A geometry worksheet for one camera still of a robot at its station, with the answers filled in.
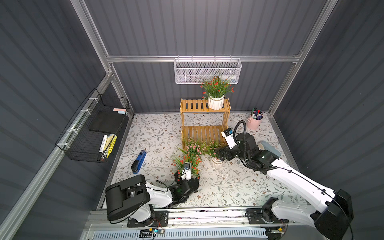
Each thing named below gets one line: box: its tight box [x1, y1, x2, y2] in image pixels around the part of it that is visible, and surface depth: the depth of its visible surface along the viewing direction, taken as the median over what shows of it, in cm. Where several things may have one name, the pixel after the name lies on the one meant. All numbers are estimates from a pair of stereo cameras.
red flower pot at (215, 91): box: [200, 75, 235, 110], surface depth 80 cm
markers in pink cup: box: [250, 107, 264, 120], surface depth 104 cm
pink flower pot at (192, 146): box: [175, 136, 206, 157], surface depth 85 cm
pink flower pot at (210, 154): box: [203, 138, 223, 169], surface depth 86 cm
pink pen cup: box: [246, 112, 264, 131], surface depth 107 cm
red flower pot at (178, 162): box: [171, 151, 203, 181], surface depth 80 cm
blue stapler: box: [131, 150, 147, 175], surface depth 93 cm
